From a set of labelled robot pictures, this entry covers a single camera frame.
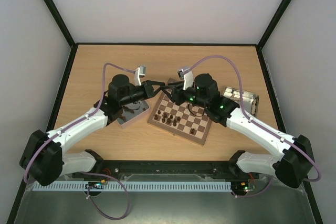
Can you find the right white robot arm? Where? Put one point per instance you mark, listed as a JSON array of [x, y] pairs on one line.
[[289, 158]]

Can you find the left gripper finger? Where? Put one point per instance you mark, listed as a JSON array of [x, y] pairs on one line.
[[151, 83], [160, 91]]

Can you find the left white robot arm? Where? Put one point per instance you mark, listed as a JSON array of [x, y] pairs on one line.
[[46, 156]]

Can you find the black frame rail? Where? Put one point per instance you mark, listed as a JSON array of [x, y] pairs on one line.
[[162, 167]]

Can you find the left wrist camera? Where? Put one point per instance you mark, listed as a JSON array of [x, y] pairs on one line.
[[140, 72]]

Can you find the gold tin tray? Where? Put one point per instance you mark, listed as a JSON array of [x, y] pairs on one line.
[[244, 99]]

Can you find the pile of dark chess pieces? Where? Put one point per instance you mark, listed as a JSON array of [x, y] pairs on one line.
[[130, 113]]

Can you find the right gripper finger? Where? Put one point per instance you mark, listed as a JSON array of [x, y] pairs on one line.
[[169, 94], [175, 84]]

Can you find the wooden chess board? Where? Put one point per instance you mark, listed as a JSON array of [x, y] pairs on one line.
[[192, 116]]

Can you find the light blue cable duct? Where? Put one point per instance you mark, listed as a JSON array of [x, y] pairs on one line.
[[137, 186]]

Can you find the pink tin tray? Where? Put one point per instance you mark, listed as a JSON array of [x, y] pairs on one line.
[[142, 104]]

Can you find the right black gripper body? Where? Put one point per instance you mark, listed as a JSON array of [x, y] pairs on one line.
[[177, 94]]

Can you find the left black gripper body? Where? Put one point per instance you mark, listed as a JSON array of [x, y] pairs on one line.
[[146, 94]]

